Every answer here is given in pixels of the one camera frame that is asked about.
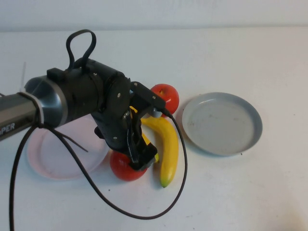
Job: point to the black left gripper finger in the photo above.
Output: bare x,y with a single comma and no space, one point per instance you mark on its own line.
140,168

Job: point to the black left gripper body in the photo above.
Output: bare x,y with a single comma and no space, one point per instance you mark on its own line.
115,130

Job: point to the red apple orange-yellow side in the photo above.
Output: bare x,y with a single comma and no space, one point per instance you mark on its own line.
120,168

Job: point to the small yellow banana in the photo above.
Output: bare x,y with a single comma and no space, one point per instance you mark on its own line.
145,139

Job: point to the large yellow banana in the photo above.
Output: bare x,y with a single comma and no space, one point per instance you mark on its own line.
168,154

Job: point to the red apple small yellow spot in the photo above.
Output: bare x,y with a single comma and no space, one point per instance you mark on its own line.
171,97

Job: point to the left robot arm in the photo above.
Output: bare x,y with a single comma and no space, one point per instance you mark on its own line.
72,96

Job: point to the pink round plate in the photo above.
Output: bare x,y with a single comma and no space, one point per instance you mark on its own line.
60,163

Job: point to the grey-blue round plate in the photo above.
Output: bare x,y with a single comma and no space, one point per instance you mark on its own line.
221,125

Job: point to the black zip tie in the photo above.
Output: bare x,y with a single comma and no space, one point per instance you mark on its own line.
72,142

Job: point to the white zip tie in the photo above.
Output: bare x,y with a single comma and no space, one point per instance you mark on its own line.
38,108

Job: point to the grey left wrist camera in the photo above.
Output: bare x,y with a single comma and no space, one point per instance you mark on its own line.
157,112

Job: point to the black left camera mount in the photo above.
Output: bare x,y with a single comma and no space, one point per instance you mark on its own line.
146,93

